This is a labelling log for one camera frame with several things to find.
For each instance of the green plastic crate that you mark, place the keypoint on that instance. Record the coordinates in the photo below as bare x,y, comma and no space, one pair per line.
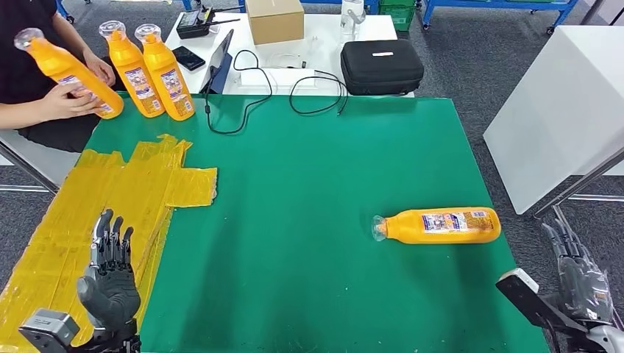
397,2
400,18

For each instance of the white seat block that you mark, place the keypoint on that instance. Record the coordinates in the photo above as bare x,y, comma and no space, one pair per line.
44,163

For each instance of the person's right hand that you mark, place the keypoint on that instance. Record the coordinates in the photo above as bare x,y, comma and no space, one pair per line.
66,103

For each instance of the clear white jug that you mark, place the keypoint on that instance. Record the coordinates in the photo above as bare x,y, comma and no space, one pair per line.
352,17

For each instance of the steel tube frame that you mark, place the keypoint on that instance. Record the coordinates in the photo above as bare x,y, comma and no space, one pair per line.
29,173
580,182

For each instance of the white table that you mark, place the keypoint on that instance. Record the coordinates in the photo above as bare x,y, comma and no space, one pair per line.
322,36

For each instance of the cardboard box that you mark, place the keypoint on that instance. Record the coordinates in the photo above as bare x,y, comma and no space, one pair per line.
274,22

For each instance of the blue steel shelf rack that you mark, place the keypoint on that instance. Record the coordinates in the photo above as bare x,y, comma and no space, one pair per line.
487,6
63,10
370,5

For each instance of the orange detergent bottle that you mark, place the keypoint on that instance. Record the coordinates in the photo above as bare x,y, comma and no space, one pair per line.
168,78
439,229
63,68
131,73

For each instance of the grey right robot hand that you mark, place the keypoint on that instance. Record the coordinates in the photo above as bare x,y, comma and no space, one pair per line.
585,287

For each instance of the person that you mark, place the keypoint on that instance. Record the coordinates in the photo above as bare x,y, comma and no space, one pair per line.
24,48

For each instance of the black zip case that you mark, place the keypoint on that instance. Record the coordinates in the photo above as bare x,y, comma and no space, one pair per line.
381,68

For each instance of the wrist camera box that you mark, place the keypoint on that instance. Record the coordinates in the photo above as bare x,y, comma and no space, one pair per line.
526,297
49,329

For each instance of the white cabinet block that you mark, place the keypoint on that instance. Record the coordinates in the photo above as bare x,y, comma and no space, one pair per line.
556,117

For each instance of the yellow taped sheet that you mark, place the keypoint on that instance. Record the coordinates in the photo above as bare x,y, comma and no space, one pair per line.
88,224

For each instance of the white flat box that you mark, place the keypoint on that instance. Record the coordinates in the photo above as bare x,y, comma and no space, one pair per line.
275,79

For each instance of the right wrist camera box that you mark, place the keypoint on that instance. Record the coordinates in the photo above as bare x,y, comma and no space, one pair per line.
526,297

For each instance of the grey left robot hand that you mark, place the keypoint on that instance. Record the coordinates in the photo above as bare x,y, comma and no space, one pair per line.
109,292

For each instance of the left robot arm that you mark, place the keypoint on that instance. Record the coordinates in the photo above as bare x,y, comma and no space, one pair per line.
114,343

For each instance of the person's left hand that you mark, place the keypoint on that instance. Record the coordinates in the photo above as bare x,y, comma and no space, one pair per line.
100,68

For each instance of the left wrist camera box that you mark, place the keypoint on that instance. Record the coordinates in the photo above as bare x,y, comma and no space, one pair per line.
49,329

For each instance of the dark tablet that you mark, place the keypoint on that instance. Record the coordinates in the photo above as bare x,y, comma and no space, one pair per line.
219,68

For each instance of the black radio controller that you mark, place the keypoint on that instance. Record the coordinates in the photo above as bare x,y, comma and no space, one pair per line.
192,24

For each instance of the black phone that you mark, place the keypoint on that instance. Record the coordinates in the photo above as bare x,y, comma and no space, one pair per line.
188,58

